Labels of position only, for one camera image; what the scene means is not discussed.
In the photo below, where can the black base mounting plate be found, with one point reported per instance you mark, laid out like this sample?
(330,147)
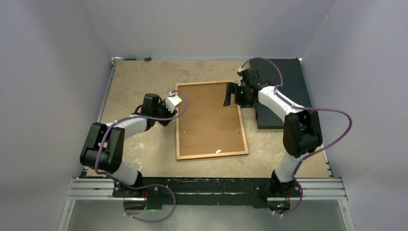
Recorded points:
(255,192)

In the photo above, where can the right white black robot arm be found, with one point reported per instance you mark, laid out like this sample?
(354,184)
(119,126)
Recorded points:
(301,131)

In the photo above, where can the brown backing board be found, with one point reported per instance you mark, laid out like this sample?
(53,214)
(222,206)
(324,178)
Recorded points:
(207,127)

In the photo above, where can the dark rectangular box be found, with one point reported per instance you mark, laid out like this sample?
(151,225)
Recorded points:
(294,87)

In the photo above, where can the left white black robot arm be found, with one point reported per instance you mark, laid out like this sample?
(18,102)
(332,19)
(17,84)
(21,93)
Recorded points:
(104,145)

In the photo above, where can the wooden picture frame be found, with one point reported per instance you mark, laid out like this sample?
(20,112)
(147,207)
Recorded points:
(210,155)

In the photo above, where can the aluminium rail beam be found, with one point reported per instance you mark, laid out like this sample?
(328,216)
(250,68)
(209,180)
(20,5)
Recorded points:
(103,189)

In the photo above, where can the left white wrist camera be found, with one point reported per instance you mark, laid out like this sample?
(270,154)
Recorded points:
(172,101)

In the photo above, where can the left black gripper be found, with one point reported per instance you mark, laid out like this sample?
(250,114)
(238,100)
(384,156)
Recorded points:
(169,114)

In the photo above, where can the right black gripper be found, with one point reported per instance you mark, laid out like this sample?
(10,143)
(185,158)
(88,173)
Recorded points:
(232,88)

